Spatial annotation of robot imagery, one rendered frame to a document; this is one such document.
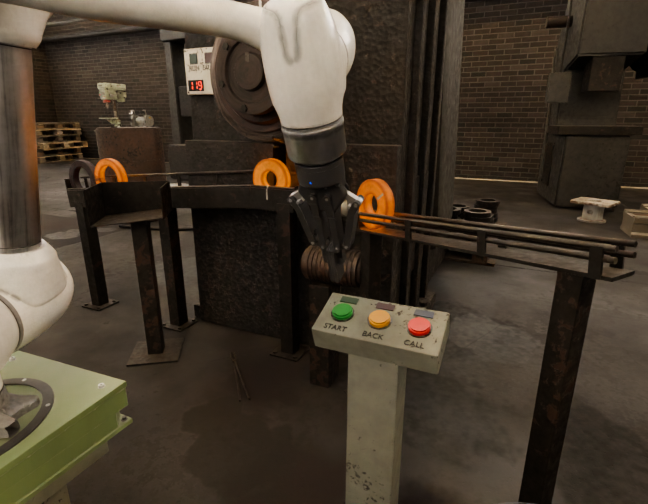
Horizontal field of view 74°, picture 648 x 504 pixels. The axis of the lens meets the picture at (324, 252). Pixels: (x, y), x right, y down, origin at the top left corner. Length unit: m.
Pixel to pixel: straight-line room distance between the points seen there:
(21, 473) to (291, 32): 0.80
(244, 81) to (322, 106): 1.03
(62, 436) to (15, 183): 0.47
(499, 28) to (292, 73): 7.12
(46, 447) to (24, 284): 0.31
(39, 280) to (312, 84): 0.69
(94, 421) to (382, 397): 0.55
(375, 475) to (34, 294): 0.77
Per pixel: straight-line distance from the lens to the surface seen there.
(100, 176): 2.36
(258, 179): 1.73
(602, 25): 5.54
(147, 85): 10.78
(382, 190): 1.31
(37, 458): 0.95
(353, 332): 0.81
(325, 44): 0.58
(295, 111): 0.59
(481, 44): 7.63
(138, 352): 2.05
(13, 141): 0.97
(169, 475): 1.44
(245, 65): 1.61
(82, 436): 0.99
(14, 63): 0.96
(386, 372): 0.83
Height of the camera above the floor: 0.96
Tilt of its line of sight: 17 degrees down
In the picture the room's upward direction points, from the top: straight up
